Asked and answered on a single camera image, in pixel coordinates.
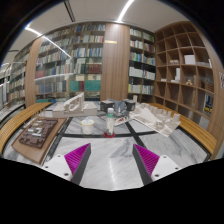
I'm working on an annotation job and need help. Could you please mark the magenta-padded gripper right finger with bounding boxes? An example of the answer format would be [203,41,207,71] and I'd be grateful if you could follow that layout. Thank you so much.
[132,143,183,186]

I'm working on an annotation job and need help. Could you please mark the clear green-labelled drink bottle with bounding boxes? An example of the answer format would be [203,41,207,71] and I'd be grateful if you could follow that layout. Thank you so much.
[105,107,116,137]

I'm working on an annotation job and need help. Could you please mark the white columned building model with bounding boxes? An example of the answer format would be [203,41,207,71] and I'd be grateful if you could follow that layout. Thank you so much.
[51,92,99,118]

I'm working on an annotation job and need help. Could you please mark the flat round red coaster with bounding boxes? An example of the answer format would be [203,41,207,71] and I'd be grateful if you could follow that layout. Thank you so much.
[103,131,117,139]

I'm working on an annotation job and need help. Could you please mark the dark grey building model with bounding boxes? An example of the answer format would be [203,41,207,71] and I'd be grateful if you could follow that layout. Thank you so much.
[99,98,137,116]

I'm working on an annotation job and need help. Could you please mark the wooden cubby shelf unit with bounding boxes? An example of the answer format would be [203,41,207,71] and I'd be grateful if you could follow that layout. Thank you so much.
[153,20,224,124]

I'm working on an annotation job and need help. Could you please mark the distant side bookshelf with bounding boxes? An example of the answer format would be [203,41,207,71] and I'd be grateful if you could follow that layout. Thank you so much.
[0,63,28,108]

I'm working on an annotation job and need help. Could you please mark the brown model on wooden board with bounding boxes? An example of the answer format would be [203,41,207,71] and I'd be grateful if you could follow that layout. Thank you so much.
[11,116,68,166]

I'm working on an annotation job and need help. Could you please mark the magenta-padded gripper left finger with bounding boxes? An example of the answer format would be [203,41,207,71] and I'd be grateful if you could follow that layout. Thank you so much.
[43,143,92,186]

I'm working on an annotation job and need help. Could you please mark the small flat white model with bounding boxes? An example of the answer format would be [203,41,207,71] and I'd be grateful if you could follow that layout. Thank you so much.
[113,111,134,127]

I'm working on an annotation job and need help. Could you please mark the white angular architectural model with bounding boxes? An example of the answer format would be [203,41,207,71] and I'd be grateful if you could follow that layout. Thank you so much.
[129,101,182,138]

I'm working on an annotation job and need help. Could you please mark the narrow wall bookshelf with books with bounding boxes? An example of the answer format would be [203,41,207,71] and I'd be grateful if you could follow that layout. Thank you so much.
[127,27,157,104]

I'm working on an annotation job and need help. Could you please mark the white ceiling light strip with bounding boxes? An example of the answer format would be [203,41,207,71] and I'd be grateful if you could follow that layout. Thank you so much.
[116,0,135,23]

